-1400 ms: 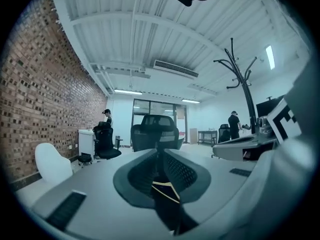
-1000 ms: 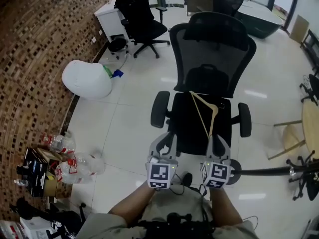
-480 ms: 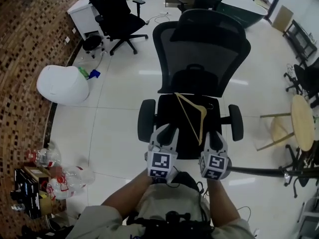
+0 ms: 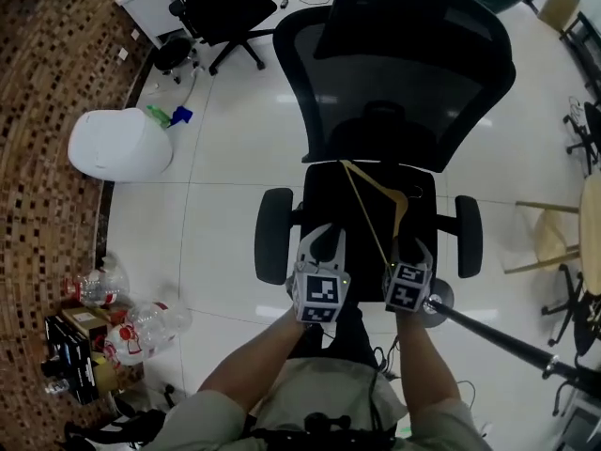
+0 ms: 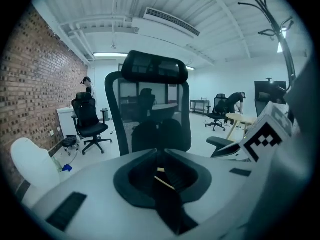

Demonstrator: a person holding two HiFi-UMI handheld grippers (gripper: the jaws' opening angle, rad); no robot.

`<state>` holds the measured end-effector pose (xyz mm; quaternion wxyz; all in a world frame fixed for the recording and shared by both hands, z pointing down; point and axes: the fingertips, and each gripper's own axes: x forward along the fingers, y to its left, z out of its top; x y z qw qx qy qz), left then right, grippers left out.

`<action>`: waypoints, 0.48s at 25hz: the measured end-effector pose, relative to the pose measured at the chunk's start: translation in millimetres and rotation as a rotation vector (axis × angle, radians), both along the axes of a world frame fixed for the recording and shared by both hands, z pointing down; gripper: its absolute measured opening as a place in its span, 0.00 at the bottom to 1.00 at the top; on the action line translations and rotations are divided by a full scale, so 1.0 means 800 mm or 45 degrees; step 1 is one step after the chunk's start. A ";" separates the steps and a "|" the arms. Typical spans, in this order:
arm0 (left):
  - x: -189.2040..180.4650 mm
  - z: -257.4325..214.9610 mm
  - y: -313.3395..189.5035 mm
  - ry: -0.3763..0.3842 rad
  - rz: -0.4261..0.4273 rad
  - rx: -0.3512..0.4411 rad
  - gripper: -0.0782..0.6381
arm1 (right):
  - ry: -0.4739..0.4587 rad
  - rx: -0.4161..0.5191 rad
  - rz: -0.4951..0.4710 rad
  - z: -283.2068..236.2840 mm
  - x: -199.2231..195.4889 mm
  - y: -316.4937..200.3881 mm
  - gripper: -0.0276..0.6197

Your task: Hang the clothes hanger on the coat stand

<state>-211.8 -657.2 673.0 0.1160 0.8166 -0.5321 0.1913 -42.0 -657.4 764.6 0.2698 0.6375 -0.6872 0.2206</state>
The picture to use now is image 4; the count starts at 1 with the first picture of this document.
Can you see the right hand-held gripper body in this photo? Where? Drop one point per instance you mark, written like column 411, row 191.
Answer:
column 406, row 289

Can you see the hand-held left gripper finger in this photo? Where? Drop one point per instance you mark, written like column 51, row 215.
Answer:
column 340, row 254
column 306, row 249

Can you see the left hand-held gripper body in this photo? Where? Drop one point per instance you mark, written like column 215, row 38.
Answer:
column 321, row 294

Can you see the wooden hanger with metal hook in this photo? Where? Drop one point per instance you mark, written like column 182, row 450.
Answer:
column 399, row 202

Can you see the person's right forearm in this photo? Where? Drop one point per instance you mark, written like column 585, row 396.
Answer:
column 425, row 360

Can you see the person's left forearm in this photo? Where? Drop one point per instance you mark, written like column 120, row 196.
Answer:
column 253, row 360

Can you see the person's black trousers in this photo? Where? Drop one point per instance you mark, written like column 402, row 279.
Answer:
column 349, row 331

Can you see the person's grey-green shirt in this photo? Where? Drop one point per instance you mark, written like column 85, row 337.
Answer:
column 328, row 393

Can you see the black metal coat rack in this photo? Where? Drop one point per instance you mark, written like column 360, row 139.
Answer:
column 497, row 336

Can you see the black chest harness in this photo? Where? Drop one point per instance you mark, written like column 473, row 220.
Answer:
column 324, row 425

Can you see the clear water bottle red cap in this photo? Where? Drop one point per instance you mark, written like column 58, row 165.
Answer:
column 136, row 346
column 101, row 284
column 157, row 317

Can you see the round wooden table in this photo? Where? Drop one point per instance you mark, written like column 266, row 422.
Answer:
column 591, row 233

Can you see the black mesh office chair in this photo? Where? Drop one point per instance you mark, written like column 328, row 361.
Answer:
column 399, row 64
column 592, row 129
column 117, row 428
column 587, row 331
column 220, row 3

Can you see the blue cloth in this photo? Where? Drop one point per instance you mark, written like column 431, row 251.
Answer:
column 183, row 115

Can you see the green spray bottle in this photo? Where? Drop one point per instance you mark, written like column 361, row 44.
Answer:
column 158, row 115

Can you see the white beanbag seat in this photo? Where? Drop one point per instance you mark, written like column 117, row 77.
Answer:
column 117, row 146

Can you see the brown cardboard box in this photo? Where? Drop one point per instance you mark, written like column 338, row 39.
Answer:
column 82, row 317

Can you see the black round stool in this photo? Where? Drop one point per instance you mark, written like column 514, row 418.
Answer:
column 171, row 57

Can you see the black printed box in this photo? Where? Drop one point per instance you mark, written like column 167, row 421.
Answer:
column 72, row 360

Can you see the black metal table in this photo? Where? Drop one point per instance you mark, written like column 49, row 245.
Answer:
column 587, row 45

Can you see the brown board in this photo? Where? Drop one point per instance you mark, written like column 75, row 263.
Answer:
column 559, row 5

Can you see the white desk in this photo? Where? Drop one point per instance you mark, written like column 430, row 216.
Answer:
column 150, row 3

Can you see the white wall socket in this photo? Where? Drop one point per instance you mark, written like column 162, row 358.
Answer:
column 135, row 35
column 123, row 54

